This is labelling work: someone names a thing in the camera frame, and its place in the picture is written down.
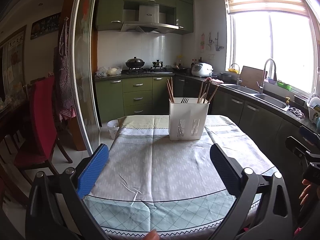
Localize black wok with lid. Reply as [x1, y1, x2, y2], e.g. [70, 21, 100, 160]
[125, 57, 145, 69]

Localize long wooden chopstick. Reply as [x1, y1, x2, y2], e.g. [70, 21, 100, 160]
[197, 81, 204, 103]

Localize green cabinets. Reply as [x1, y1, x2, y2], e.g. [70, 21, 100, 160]
[95, 0, 194, 35]
[94, 74, 320, 205]

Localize white rice cooker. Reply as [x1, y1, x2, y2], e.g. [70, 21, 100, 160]
[191, 62, 213, 77]

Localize window roller blind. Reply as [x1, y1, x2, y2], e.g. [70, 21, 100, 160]
[225, 0, 309, 16]

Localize steel kitchen faucet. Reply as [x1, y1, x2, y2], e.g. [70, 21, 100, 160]
[257, 58, 277, 94]

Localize wooden chopstick pair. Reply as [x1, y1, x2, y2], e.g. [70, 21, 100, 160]
[199, 83, 208, 103]

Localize person left hand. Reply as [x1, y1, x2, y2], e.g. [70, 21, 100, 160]
[143, 229, 160, 240]

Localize red wooden chair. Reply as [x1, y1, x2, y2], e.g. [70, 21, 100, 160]
[14, 76, 73, 184]

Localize wooden chopstick group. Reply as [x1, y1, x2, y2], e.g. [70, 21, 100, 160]
[207, 85, 219, 104]

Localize wooden cutting board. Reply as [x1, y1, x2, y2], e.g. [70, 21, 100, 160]
[240, 66, 263, 91]

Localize white plastic spoon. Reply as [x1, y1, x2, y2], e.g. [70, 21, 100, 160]
[200, 93, 207, 103]

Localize sliding glass door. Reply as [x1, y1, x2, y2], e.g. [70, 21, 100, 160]
[68, 0, 100, 155]

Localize checked hanging apron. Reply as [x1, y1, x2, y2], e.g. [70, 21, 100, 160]
[54, 17, 76, 120]

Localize small black pot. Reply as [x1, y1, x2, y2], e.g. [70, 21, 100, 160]
[152, 59, 163, 68]

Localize person right hand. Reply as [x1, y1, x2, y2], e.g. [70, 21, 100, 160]
[299, 179, 311, 206]

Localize white plastic utensil holder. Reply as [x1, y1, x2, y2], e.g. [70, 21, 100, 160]
[169, 98, 209, 141]

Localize green upper cabinets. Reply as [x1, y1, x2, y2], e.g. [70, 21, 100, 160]
[95, 0, 194, 35]

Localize steel double sink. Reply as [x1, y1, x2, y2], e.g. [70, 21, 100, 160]
[223, 84, 290, 112]

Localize grey patterned tablecloth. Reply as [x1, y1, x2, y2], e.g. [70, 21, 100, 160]
[84, 115, 277, 239]

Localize white waste bin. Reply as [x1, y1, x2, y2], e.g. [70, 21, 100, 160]
[107, 119, 119, 140]

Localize green lower cabinets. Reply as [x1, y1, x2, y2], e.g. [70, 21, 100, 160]
[94, 74, 320, 205]

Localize steel range hood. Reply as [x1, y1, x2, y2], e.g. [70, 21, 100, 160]
[120, 4, 179, 34]

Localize black plastic fork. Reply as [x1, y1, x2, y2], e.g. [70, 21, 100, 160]
[181, 98, 189, 103]

